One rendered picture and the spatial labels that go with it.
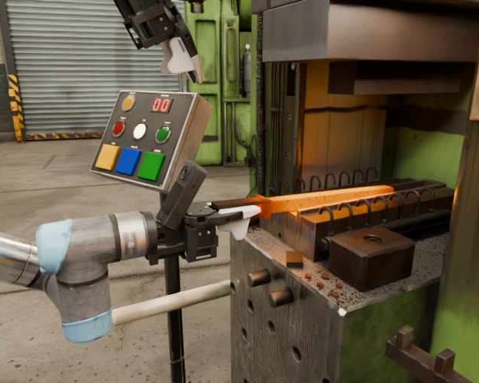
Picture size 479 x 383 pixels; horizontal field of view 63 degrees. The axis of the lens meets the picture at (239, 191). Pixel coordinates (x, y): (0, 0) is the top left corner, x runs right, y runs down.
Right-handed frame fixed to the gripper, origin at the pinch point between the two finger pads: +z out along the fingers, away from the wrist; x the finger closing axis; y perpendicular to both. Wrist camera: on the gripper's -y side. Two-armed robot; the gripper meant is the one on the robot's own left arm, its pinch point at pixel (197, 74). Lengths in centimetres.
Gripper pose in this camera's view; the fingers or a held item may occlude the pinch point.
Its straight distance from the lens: 78.7
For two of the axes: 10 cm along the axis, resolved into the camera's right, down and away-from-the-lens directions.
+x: 4.6, 2.5, -8.5
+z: 4.1, 7.9, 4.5
